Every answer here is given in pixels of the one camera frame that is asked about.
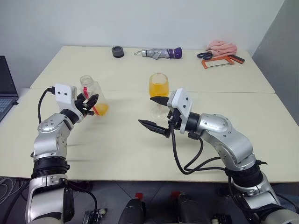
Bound blue cloth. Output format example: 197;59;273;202
273;193;299;210

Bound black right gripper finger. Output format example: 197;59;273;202
138;119;168;138
149;95;170;106

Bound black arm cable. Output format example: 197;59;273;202
169;121;234;199
38;86;98;212

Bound dark grey laptop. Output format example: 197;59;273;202
0;55;19;122

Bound black rounded block, red tab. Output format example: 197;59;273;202
171;191;211;224
119;192;147;224

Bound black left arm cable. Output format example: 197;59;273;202
38;86;98;212

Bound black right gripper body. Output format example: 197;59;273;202
164;106;182;139

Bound small black white bracket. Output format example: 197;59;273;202
84;209;108;222

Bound orange hacksaw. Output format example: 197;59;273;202
201;55;246;70

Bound folded silver purple umbrella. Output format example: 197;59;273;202
134;47;183;60

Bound pink fluffy cloth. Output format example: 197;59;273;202
205;39;238;56

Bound clear bottle with orange drink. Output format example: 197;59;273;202
79;75;109;117

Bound white floor cables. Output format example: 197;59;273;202
0;177;26;206

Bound clear wine glass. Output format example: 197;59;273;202
149;73;170;120

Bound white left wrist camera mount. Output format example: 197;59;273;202
55;83;84;123

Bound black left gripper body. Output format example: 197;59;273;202
74;94;94;117

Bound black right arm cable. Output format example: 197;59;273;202
169;121;234;199

